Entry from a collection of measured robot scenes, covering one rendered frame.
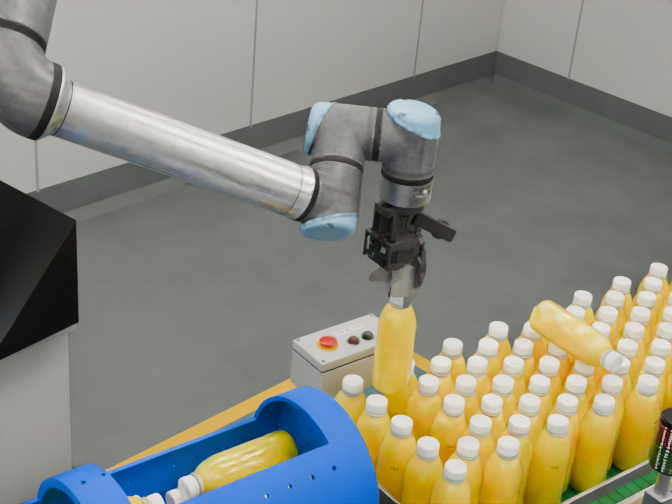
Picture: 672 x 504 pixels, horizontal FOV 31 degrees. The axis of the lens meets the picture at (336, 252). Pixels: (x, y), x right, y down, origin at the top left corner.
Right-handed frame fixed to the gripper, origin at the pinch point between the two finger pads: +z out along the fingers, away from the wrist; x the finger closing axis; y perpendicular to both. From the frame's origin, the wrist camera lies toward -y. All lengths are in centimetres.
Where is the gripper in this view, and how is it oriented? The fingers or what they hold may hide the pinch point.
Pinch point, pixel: (400, 294)
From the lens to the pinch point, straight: 220.4
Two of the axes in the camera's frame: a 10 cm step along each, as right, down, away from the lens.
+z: -0.9, 8.7, 4.9
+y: -8.0, 2.3, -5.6
